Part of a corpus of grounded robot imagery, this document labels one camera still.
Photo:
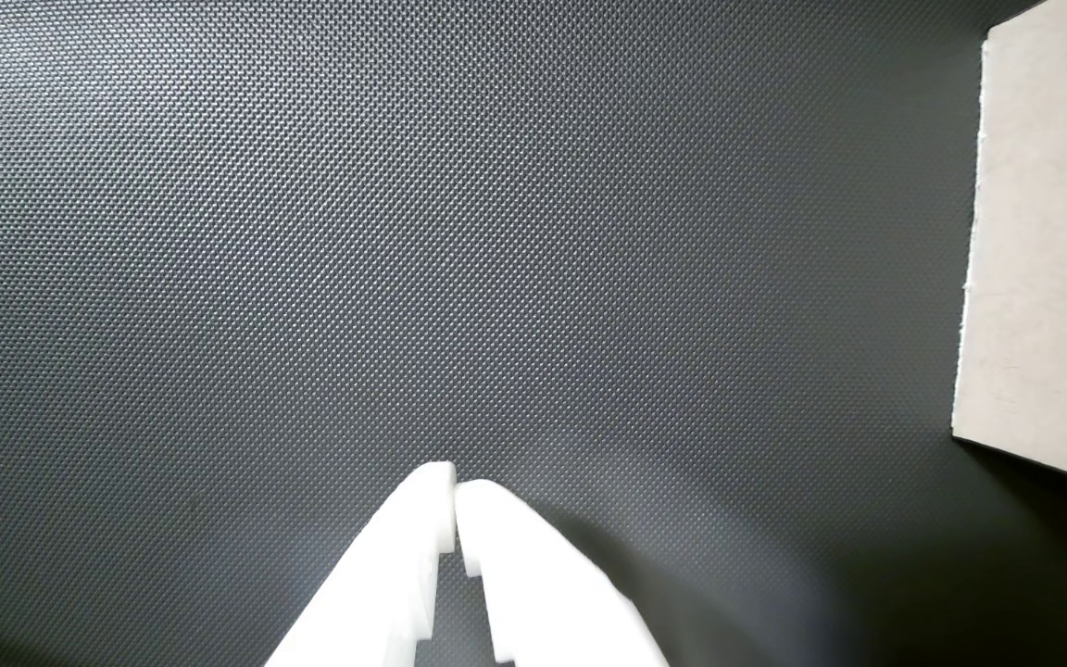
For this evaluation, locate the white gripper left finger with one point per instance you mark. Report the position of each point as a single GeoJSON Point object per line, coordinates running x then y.
{"type": "Point", "coordinates": [385, 584]}

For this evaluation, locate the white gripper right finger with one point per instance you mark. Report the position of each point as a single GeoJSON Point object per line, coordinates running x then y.
{"type": "Point", "coordinates": [543, 593]}

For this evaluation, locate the open cardboard box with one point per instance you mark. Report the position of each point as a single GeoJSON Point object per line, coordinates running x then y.
{"type": "Point", "coordinates": [1048, 241]}

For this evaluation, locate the dark grey textured mat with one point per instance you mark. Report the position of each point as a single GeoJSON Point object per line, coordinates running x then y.
{"type": "Point", "coordinates": [404, 232]}

